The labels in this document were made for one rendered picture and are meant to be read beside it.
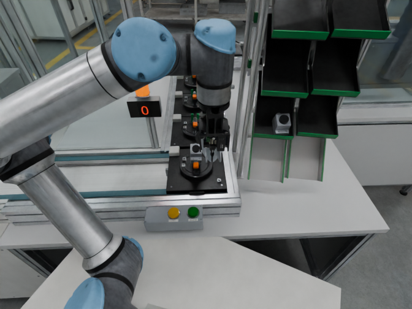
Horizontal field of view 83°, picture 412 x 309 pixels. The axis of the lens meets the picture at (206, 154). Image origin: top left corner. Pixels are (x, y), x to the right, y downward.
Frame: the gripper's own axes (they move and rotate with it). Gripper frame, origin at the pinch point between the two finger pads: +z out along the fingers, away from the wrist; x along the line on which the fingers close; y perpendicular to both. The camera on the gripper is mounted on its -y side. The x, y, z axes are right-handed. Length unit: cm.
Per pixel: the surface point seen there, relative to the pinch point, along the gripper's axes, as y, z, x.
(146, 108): -29.1, 2.2, -23.0
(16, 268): 4, 65, -89
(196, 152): -16.7, 14.4, -4.6
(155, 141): -33.5, 22.4, -23.2
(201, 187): -9.0, 26.1, -3.1
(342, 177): -21, 37, 64
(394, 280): 0, 123, 125
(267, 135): -11.5, 2.3, 19.4
